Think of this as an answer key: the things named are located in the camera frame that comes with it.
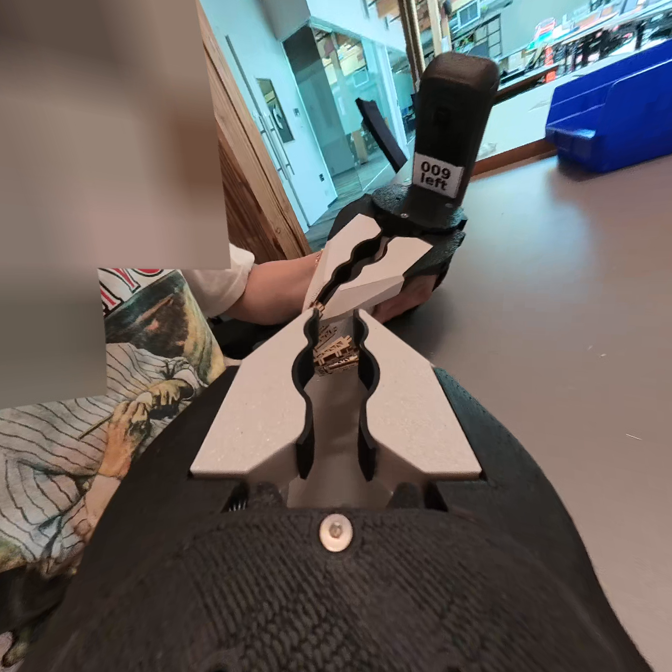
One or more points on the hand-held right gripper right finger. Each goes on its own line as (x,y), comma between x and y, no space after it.
(420,414)

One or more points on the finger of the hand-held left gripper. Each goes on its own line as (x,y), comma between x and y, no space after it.
(346,241)
(393,267)

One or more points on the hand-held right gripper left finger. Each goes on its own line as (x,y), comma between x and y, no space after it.
(252,409)

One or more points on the wooden lattice piece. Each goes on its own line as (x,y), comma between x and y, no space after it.
(336,354)

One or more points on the person's left forearm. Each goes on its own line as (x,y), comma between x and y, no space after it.
(273,294)

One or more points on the grey desk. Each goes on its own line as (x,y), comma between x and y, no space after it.
(551,315)

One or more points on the person's left hand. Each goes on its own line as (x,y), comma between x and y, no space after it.
(412,300)

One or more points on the printed t-shirt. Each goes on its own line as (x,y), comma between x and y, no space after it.
(120,378)

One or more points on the glass door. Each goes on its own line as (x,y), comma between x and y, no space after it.
(273,120)

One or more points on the blue plastic storage bin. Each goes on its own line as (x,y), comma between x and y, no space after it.
(609,120)

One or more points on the wooden post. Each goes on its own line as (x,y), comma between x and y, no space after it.
(417,42)

